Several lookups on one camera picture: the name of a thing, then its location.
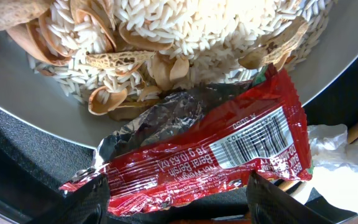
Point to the grey plate with rice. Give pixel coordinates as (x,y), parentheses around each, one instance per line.
(78,69)

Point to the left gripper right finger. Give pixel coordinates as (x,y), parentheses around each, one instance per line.
(270,205)

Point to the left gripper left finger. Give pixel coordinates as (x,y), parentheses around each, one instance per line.
(87,205)

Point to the white tissue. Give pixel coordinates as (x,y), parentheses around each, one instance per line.
(335,168)

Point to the round black serving tray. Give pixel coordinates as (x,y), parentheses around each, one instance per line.
(34,164)

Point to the red snack wrapper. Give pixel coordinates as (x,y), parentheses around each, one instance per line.
(262,130)

